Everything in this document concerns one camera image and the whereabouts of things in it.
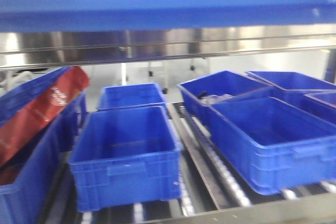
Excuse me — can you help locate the lower right rear blue bin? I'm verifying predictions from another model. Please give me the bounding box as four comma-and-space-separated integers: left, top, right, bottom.
177, 70, 271, 126

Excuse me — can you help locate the light blue plastic bin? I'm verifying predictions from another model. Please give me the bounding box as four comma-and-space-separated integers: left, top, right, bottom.
1, 0, 335, 33

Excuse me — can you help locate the lower left front blue bin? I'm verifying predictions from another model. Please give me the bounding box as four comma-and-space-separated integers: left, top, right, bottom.
0, 113, 69, 224

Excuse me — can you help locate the lower right front blue bin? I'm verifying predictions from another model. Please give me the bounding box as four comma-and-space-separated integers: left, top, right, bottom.
207, 97, 335, 195

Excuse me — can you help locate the clear plastic bag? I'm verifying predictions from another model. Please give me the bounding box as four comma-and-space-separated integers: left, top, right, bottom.
201, 94, 233, 105

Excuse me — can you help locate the far right rear blue bin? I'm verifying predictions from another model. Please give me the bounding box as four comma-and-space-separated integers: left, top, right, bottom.
246, 71, 335, 93

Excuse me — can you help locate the lower middle front blue bin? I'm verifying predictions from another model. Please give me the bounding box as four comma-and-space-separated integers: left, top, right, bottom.
68, 106, 181, 212

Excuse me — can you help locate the lower middle rear blue bin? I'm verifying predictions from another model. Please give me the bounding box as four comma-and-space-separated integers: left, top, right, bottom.
97, 83, 168, 113

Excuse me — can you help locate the red cardboard box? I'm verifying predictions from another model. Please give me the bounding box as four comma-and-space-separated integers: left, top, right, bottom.
1, 66, 89, 166

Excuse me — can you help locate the stainless steel shelf front rail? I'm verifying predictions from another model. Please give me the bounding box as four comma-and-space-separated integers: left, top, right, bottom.
1, 24, 335, 70

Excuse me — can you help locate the lower left rear blue bin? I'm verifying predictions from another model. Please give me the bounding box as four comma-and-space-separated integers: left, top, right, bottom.
0, 66, 88, 154

